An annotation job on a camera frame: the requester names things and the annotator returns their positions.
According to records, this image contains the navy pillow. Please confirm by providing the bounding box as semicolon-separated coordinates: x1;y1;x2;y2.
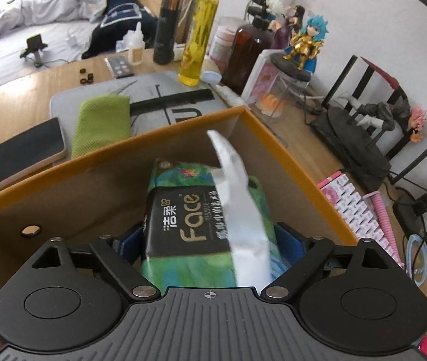
82;0;159;60

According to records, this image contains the tall black bottle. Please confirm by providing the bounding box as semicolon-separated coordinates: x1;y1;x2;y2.
152;0;185;65

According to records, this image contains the black phone stand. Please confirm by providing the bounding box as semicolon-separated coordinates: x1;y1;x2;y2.
20;34;49;68

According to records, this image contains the dark-haired purple figurine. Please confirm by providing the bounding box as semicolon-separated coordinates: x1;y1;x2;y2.
270;5;306;51

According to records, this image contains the black router with antennas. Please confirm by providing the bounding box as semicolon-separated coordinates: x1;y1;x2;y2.
309;54;427;192

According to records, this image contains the pink card box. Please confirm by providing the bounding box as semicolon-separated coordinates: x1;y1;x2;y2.
241;50;285;104

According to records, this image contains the white tube with round cap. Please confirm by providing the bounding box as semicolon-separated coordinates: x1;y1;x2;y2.
202;71;249;109

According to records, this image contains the pink coiled cable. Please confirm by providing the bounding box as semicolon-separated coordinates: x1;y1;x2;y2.
364;192;406;267

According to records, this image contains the blue-haired gold armour figurine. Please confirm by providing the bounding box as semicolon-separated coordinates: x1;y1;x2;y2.
282;15;330;73

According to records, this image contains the orange-rimmed cardboard box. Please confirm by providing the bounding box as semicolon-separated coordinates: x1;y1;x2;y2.
0;105;361;351

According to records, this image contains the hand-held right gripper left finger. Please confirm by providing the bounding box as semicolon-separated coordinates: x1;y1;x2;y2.
29;223;161;302

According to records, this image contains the green cloth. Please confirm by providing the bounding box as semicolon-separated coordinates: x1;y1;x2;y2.
71;95;131;159

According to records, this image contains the pink white keyboard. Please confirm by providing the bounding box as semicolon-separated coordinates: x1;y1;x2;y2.
318;171;406;271

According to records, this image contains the small grey remote control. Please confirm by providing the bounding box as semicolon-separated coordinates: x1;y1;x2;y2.
104;56;135;79

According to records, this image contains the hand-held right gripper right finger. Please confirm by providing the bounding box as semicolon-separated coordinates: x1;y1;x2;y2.
260;223;392;303

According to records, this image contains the clear jar with black lid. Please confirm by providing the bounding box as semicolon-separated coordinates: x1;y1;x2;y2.
253;53;312;122

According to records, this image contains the grey printed desk mat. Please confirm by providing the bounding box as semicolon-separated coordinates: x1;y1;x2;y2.
49;71;233;137

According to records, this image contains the pink-lidded jar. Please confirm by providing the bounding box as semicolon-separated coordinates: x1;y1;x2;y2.
211;26;239;61

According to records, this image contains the wooden desktop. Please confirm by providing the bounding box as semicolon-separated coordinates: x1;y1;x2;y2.
0;43;427;350

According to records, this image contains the yellow spray bottle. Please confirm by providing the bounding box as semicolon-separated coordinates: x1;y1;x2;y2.
178;0;220;87

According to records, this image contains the light blue cable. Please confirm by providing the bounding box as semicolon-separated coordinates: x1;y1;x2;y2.
405;233;427;291

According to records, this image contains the grey figurine with pink flower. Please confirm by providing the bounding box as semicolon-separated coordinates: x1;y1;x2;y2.
339;56;427;143

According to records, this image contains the green black tissue pack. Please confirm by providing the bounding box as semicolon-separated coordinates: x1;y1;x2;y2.
140;130;289;290

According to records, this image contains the small clear glue bottle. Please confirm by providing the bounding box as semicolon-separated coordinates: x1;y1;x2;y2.
127;22;145;65

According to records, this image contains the brown pump bottle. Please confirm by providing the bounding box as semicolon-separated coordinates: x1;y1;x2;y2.
223;0;274;96

